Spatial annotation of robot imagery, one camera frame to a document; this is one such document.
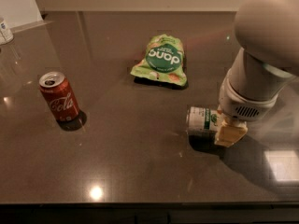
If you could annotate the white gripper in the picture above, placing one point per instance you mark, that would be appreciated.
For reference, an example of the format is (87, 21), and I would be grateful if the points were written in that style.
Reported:
(239, 104)

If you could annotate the green white 7up can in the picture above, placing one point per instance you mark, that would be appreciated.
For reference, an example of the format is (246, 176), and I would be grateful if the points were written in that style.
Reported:
(202, 121)

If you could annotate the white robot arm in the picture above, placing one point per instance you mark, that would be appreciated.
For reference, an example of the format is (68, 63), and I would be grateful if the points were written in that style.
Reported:
(268, 34)

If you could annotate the red Coca-Cola can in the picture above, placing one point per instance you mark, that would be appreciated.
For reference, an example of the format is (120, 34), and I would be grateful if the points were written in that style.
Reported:
(59, 96)

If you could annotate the green Dang snack bag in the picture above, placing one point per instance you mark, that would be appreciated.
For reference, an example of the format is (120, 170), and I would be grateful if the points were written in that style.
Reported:
(163, 61)

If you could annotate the white container with label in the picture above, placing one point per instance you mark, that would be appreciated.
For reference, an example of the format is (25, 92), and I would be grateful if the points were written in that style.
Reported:
(5, 33)

